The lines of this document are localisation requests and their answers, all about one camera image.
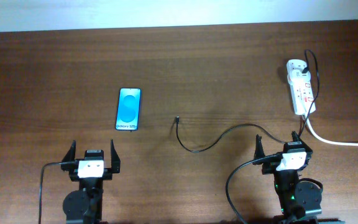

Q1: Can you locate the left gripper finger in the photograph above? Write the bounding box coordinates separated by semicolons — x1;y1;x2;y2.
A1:
110;139;121;167
62;140;76;164

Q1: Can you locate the black USB charging cable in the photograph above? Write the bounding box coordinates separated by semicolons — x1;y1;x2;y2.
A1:
175;49;320;154

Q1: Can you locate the blue Samsung Galaxy smartphone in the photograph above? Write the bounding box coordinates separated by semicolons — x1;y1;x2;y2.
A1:
115;88;142;131

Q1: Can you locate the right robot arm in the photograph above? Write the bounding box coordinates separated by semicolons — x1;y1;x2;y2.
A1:
253;132;323;223

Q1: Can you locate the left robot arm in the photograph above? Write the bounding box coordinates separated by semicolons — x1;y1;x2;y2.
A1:
61;141;121;224

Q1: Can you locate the white USB charger plug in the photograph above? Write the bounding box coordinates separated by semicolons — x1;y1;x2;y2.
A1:
287;69;311;86

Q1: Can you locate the white power strip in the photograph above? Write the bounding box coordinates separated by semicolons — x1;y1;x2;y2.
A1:
287;59;316;116

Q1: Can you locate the white power strip cord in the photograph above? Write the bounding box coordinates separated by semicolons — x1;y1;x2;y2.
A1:
303;114;358;149

